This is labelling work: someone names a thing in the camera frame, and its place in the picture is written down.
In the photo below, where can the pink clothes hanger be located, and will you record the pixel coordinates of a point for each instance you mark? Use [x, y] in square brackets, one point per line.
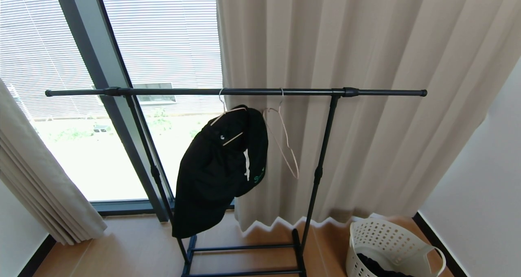
[285, 140]
[222, 113]

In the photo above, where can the black clothes rack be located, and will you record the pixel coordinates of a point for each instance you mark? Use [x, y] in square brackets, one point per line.
[285, 92]

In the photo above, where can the white laundry basket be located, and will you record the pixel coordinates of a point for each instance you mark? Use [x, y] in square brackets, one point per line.
[386, 240]

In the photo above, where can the beige curtain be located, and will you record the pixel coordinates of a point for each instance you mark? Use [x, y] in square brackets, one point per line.
[32, 179]
[366, 32]

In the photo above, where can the black garment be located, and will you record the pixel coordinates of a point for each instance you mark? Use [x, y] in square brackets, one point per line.
[382, 269]

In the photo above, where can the window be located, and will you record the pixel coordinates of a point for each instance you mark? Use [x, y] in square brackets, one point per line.
[81, 32]

